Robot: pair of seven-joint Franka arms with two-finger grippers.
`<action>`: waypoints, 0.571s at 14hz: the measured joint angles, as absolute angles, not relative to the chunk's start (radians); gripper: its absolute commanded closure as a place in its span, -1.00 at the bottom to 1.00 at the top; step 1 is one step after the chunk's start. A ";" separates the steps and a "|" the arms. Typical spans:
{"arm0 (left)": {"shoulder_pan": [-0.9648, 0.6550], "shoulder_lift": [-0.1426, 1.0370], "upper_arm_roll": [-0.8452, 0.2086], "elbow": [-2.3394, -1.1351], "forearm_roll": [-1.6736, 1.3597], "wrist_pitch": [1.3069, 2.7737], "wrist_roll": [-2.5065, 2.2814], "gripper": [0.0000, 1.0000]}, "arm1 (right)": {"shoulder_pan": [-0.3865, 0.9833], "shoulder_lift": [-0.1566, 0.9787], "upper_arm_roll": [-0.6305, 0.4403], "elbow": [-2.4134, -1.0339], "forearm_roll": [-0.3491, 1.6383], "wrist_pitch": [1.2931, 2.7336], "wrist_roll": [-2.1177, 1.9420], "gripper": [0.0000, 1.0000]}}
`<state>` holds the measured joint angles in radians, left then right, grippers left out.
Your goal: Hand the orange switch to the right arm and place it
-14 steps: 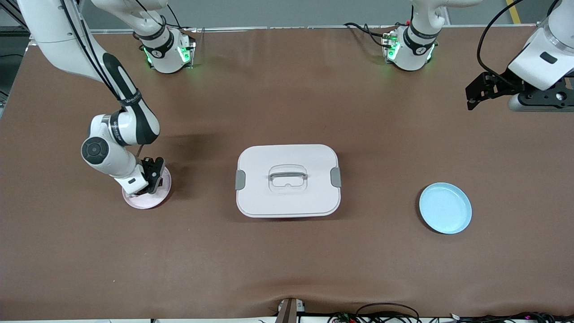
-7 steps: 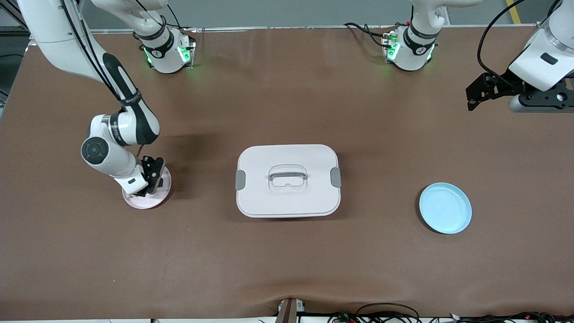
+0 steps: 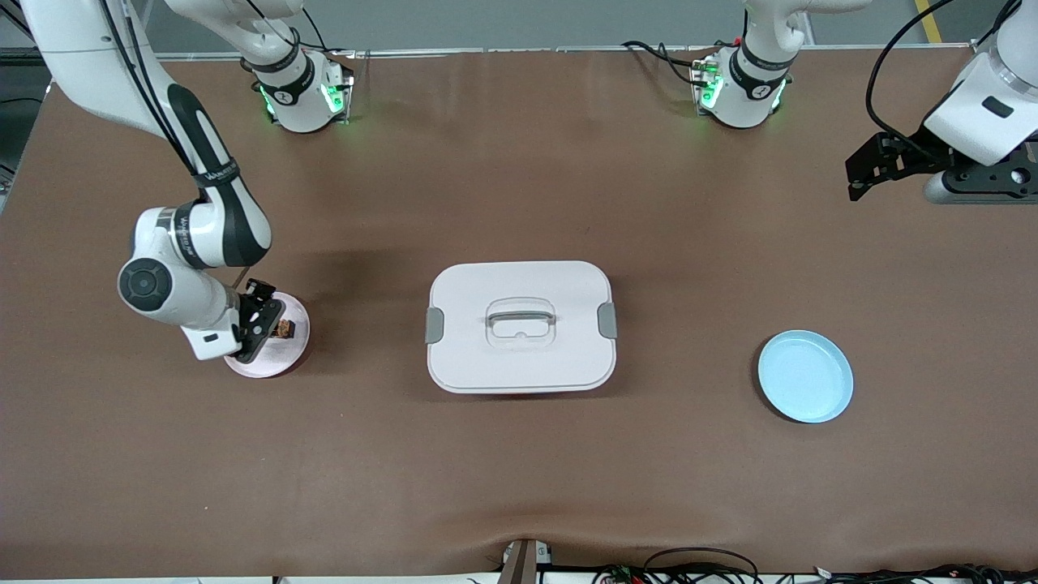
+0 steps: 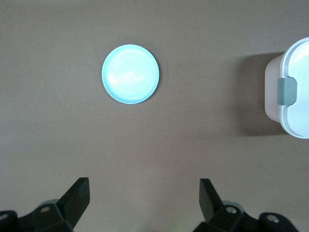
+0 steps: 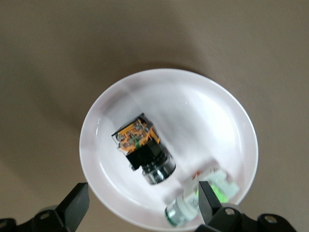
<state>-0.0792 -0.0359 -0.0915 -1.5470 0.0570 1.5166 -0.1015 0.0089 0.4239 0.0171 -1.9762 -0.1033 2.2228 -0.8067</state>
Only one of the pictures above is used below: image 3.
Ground round pink plate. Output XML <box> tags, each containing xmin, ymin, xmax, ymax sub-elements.
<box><xmin>225</xmin><ymin>292</ymin><xmax>311</xmax><ymax>379</ymax></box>

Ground round light blue plate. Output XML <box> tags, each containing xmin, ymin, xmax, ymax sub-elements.
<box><xmin>757</xmin><ymin>329</ymin><xmax>855</xmax><ymax>424</ymax></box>

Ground white lidded storage box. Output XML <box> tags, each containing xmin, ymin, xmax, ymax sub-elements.
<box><xmin>426</xmin><ymin>261</ymin><xmax>618</xmax><ymax>395</ymax></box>

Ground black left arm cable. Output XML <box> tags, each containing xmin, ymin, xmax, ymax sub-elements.
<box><xmin>866</xmin><ymin>0</ymin><xmax>958</xmax><ymax>159</ymax></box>

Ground black left base cables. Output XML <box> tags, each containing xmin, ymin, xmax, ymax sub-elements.
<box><xmin>623</xmin><ymin>41</ymin><xmax>714</xmax><ymax>86</ymax></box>

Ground black right base cable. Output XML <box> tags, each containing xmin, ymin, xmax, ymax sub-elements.
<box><xmin>243</xmin><ymin>0</ymin><xmax>329</xmax><ymax>54</ymax></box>

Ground metal table edge bracket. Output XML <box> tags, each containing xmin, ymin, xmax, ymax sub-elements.
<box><xmin>499</xmin><ymin>539</ymin><xmax>552</xmax><ymax>584</ymax></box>

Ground looped black cable bundle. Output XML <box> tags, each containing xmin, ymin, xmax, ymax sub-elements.
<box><xmin>592</xmin><ymin>547</ymin><xmax>763</xmax><ymax>584</ymax></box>

